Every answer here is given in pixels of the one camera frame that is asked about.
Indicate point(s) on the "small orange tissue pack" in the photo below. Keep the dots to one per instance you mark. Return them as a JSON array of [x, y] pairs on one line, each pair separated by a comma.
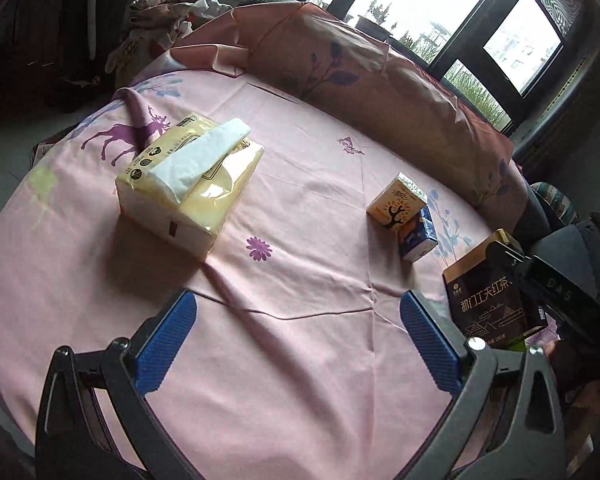
[[395, 205]]

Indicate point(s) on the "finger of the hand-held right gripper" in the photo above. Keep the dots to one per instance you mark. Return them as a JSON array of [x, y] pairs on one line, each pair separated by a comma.
[[505, 257]]

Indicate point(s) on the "yellow tissue pack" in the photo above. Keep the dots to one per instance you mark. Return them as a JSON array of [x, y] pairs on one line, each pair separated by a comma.
[[215, 195]]

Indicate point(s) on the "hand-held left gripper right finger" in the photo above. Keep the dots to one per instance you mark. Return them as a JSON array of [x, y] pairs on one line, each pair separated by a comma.
[[430, 345]]

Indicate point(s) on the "pink floral pillow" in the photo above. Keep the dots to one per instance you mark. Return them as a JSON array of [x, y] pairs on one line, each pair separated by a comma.
[[380, 85]]

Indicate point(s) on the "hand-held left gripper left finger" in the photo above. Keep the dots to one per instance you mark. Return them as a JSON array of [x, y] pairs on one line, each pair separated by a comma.
[[165, 345]]

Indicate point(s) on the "teal striped cloth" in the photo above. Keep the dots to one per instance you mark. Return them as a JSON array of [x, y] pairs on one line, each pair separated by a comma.
[[560, 205]]

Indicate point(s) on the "pile of clothes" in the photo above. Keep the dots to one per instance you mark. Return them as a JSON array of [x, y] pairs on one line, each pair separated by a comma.
[[165, 10]]

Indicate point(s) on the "small blue tissue pack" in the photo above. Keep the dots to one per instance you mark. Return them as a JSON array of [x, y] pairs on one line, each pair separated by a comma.
[[420, 240]]

